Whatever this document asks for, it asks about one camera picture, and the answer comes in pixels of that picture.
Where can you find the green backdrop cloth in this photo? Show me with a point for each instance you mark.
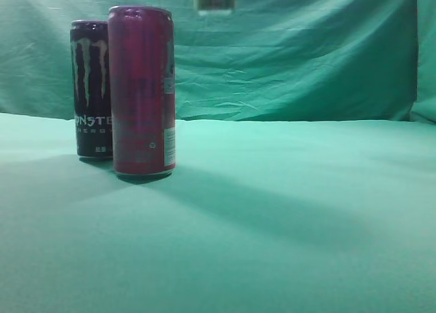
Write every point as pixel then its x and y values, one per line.
pixel 268 60

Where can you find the black Monster energy can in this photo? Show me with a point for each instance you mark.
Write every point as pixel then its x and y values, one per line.
pixel 91 87

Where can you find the pink Monster energy can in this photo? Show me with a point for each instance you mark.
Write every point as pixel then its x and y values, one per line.
pixel 142 82

